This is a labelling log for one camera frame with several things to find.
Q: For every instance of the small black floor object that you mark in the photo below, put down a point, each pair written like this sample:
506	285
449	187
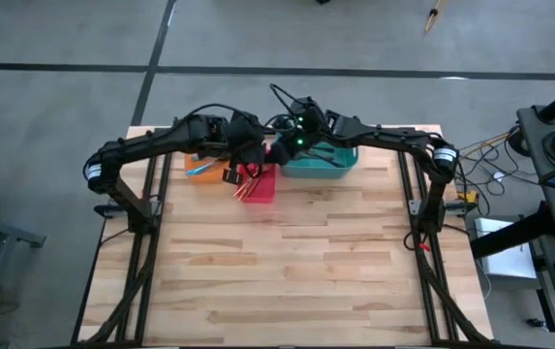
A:
534	324

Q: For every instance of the white box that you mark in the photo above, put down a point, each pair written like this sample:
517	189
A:
504	262

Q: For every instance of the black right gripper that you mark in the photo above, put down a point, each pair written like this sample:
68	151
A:
296	148

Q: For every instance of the gold fork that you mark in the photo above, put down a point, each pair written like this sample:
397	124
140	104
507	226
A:
245	191
240	190

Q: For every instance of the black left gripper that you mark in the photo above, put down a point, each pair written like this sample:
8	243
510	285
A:
245	140

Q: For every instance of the gray cart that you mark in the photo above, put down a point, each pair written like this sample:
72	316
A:
531	145

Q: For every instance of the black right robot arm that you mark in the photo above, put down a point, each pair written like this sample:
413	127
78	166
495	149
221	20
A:
388	137

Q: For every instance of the wooden stick with black tip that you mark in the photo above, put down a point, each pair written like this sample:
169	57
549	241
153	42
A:
433	19

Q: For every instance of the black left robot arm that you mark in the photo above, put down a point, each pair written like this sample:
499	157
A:
151	143

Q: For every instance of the orange plastic bin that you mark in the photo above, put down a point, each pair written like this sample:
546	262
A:
199	178

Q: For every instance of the black metal beam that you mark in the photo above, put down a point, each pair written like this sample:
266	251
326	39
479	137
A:
509	237

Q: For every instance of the gray metal desk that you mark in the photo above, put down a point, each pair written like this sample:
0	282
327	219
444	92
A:
6	232

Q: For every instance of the red plastic bin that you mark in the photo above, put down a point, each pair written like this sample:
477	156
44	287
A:
265	191

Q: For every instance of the teal plastic bin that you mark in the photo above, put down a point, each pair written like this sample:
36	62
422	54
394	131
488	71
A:
316	173

